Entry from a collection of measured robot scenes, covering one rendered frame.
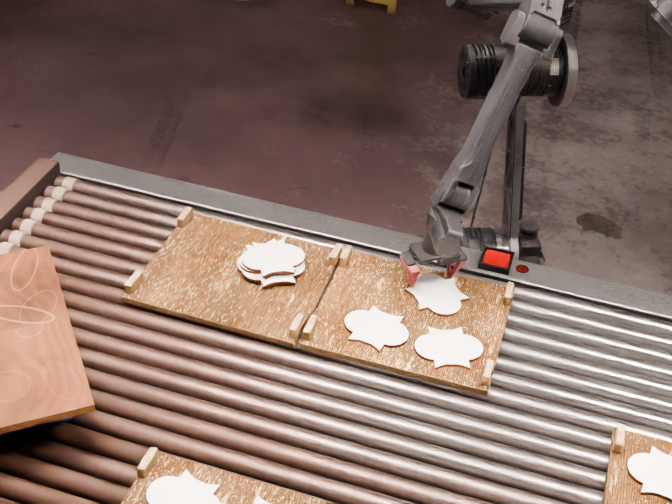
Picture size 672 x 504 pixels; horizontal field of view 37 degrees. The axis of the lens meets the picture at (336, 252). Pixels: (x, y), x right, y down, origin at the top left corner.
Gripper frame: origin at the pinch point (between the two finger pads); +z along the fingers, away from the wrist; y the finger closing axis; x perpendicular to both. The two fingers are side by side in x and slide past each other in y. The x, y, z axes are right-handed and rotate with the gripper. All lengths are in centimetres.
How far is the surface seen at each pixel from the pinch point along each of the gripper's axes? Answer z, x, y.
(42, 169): 1, 72, -77
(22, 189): 1, 64, -83
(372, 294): 1.7, 1.0, -14.1
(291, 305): 1.7, 3.2, -32.9
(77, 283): 4, 28, -76
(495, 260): 2.3, 3.9, 19.7
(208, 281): 2, 17, -48
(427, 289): 0.8, -2.2, -1.8
